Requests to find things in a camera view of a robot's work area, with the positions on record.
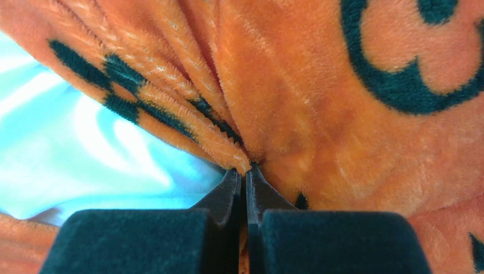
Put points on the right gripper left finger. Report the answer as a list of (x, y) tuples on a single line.
[(200, 239)]

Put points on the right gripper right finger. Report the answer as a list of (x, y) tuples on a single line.
[(285, 239)]

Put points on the orange patterned pillowcase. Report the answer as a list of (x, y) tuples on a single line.
[(371, 105)]

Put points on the white pillow insert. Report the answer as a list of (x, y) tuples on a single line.
[(62, 152)]

